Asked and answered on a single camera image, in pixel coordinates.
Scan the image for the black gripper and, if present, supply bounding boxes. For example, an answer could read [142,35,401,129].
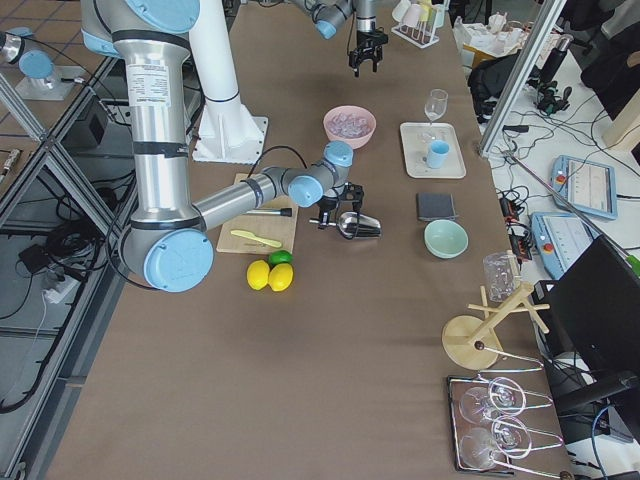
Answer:
[349,29,389,78]
[320,182,364,218]

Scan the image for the silver metal ice scoop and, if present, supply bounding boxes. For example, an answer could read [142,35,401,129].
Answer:
[309,211,382,240]

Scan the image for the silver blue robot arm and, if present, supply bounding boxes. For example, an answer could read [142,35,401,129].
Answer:
[293,0,389,77]
[81,1,353,292]

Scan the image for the pink plastic cup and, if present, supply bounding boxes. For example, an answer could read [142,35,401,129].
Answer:
[392,0,423,28]

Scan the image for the pink bowl with ice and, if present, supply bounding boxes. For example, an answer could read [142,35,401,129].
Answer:
[323,105,377,149]

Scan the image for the blue cup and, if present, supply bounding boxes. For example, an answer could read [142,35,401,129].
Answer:
[425,140,450,169]

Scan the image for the wooden cup tree stand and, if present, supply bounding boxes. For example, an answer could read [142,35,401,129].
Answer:
[442,279,549,371]

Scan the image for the grey folded cloth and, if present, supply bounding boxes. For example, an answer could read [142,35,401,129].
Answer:
[416,192,458,222]

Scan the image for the clear wine glass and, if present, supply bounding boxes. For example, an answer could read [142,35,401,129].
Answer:
[421,89,448,144]

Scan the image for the cream serving tray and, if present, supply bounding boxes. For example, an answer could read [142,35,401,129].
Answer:
[400,122,466,179]

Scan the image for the yellow plastic knife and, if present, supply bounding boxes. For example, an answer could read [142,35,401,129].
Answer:
[230,229,282,248]

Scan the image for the green lime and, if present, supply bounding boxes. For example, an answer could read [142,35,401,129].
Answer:
[267,250,293,266]

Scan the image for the wooden cutting board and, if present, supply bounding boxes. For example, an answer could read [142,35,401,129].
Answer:
[216,196,298,255]

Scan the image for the green bowl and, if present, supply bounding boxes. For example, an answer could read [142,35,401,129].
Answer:
[424,219,469,259]

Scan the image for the yellow lemon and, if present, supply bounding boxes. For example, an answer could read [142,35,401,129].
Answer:
[246,260,270,290]
[268,263,294,292]

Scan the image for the black backpack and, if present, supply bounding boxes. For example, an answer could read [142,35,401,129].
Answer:
[467,53,519,124]

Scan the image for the clear glass mug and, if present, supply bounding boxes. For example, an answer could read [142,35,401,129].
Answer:
[483,250,520,302]

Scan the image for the black water bottle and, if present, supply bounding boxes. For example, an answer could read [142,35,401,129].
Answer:
[539,34,574,84]

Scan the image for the blue teach pendant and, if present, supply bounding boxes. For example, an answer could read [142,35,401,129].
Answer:
[529,212,595,280]
[551,155,618,220]

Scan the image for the hanging wine glass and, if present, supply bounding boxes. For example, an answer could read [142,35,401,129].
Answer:
[459,416,532,471]
[459,377,526,425]

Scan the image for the black tray glass rack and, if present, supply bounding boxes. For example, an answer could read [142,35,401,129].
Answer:
[447,374,571,479]

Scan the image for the black monitor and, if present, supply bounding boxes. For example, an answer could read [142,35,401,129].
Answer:
[549,236,640,374]

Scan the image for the white wire cup rack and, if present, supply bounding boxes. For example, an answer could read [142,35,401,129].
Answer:
[392,0,448,49]

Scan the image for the aluminium frame post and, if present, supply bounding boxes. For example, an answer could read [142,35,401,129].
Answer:
[478,0,566,158]

